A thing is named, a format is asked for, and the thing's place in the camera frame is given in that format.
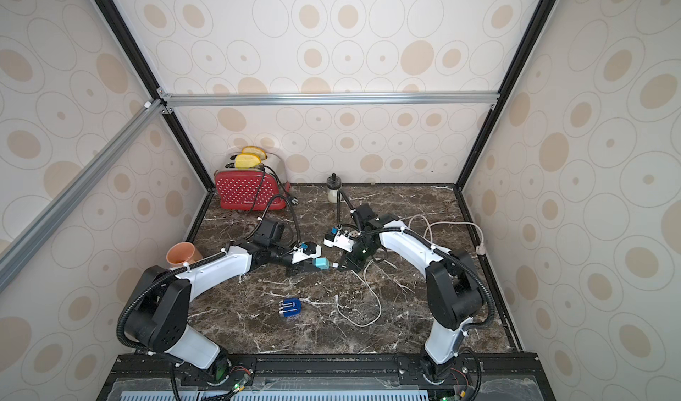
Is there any teal usb charger adapter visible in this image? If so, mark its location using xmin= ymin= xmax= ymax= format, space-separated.
xmin=314 ymin=257 xmax=332 ymax=270

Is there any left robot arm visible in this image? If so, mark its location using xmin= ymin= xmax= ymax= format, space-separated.
xmin=115 ymin=218 xmax=322 ymax=380

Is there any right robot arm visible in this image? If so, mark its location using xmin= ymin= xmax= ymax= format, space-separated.
xmin=324 ymin=204 xmax=496 ymax=372

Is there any blue electric shaver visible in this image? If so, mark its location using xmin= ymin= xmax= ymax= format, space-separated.
xmin=278 ymin=298 xmax=303 ymax=318

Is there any red polka dot toaster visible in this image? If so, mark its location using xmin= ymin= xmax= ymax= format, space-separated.
xmin=214 ymin=153 xmax=290 ymax=211

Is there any glass jar with black lid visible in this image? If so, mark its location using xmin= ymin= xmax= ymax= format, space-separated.
xmin=326 ymin=173 xmax=342 ymax=204

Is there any front yellow toast slice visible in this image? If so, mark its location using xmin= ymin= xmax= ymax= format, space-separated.
xmin=234 ymin=153 xmax=262 ymax=170

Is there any yellow toast slice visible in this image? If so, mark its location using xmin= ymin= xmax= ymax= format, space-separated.
xmin=241 ymin=145 xmax=268 ymax=161
xmin=234 ymin=153 xmax=262 ymax=170

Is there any rear yellow toast slice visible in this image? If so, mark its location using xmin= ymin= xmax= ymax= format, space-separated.
xmin=241 ymin=145 xmax=268 ymax=161

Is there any orange plastic cup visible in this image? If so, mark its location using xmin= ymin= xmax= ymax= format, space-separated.
xmin=166 ymin=241 xmax=203 ymax=268

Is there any black toaster power cord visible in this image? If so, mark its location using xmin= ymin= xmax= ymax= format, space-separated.
xmin=249 ymin=164 xmax=300 ymax=211

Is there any white power strip cord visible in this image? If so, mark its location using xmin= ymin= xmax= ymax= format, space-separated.
xmin=406 ymin=214 xmax=486 ymax=257

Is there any horizontal silver frame bar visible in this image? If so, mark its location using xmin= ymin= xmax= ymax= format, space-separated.
xmin=161 ymin=92 xmax=499 ymax=108

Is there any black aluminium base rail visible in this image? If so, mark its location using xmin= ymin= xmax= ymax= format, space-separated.
xmin=98 ymin=353 xmax=555 ymax=400

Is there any white slotted cable duct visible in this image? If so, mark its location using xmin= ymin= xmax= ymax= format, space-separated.
xmin=118 ymin=390 xmax=429 ymax=401

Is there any left silver frame bar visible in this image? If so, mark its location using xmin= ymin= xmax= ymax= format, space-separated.
xmin=1 ymin=99 xmax=163 ymax=289

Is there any left black corner post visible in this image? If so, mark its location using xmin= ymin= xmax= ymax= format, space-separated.
xmin=79 ymin=0 xmax=216 ymax=192

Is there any black corner post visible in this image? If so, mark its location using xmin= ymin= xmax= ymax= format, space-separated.
xmin=455 ymin=0 xmax=570 ymax=192
xmin=79 ymin=0 xmax=216 ymax=192

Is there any right black corner post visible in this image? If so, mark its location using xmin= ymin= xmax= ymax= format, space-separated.
xmin=455 ymin=0 xmax=570 ymax=192

